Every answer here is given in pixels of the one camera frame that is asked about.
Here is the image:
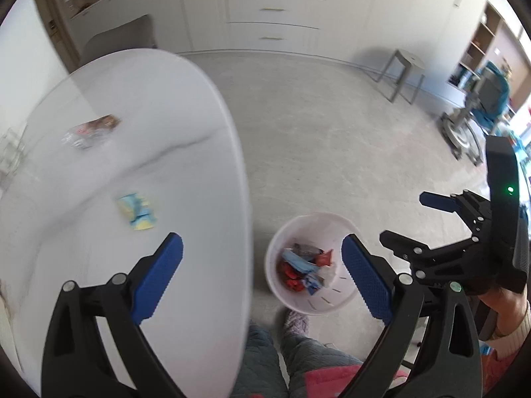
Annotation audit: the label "grey chair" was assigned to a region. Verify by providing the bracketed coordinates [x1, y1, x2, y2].
[80, 15, 158, 66]

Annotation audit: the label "blue printed carton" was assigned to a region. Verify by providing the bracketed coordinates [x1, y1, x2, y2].
[302, 272, 325, 296]

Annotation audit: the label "white drawer cabinet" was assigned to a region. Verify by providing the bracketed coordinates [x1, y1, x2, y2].
[136, 0, 473, 72]

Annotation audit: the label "blue face mask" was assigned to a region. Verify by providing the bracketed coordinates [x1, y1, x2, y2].
[282, 252, 320, 274]

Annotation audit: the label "clear plastic snack bag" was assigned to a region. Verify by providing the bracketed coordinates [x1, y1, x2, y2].
[62, 114, 120, 150]

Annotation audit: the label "white trash bin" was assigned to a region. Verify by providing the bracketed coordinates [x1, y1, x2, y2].
[265, 212, 359, 315]

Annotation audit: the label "person right hand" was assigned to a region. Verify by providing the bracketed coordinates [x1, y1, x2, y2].
[479, 288, 527, 336]

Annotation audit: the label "red and brown wrapper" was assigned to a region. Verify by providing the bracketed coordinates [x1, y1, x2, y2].
[277, 260, 305, 293]

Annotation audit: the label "white tissue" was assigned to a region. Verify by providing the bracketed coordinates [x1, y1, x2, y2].
[317, 262, 338, 289]

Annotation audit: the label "person legs and slippers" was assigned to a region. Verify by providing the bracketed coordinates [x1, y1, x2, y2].
[230, 310, 363, 397]

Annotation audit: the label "pink floral clothing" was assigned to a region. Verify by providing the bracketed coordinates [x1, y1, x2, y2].
[304, 322, 531, 398]

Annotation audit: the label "yellow and blue wrapper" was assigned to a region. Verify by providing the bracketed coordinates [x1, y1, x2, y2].
[116, 193, 157, 231]

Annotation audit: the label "orange red wrapper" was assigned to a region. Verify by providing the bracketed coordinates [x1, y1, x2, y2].
[314, 249, 333, 268]

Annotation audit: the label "wheeled robot base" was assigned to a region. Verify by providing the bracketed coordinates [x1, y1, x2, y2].
[440, 61, 512, 166]

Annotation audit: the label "clear glass mug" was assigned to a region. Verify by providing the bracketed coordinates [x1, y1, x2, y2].
[0, 128, 24, 190]

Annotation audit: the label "black mesh trash piece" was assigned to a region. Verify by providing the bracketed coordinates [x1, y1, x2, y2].
[292, 243, 324, 261]

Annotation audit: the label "wooden shelf unit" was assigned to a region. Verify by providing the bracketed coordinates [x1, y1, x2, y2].
[447, 2, 530, 113]

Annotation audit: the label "grey stool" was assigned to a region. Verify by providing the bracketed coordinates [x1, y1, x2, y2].
[376, 48, 426, 104]

